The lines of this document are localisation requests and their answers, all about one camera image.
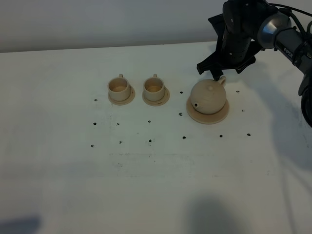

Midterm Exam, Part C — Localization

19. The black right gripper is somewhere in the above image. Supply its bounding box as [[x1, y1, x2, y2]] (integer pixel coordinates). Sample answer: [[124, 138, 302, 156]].
[[196, 0, 266, 81]]

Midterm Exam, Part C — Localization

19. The beige teapot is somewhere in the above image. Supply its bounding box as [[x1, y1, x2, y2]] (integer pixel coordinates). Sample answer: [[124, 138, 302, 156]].
[[190, 76, 227, 115]]

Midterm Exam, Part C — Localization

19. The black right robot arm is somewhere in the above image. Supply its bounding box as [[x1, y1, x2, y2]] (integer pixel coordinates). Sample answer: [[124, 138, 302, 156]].
[[196, 0, 312, 125]]

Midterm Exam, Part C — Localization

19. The beige teapot saucer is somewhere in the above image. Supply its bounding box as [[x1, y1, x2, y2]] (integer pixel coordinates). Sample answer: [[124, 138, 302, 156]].
[[186, 97, 230, 124]]

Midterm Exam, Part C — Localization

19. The beige right cup saucer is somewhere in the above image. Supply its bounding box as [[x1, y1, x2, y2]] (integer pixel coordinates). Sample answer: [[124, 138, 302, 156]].
[[142, 87, 170, 106]]

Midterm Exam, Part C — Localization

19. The beige cup saucer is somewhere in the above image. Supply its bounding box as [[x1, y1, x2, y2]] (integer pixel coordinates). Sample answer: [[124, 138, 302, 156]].
[[142, 87, 170, 106], [108, 85, 135, 106]]

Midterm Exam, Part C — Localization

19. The beige right teacup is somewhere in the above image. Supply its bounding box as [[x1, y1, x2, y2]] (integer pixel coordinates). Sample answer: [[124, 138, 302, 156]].
[[143, 74, 165, 101]]

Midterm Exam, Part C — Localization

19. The beige teacup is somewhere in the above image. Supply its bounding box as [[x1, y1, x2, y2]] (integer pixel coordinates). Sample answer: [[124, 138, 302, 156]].
[[108, 74, 131, 102], [143, 74, 165, 101]]

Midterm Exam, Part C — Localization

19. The beige left cup saucer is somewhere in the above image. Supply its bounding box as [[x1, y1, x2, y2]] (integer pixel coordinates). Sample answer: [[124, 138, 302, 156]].
[[108, 85, 135, 106]]

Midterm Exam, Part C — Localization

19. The beige left teacup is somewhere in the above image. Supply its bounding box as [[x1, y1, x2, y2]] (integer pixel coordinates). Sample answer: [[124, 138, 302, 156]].
[[108, 74, 131, 102]]

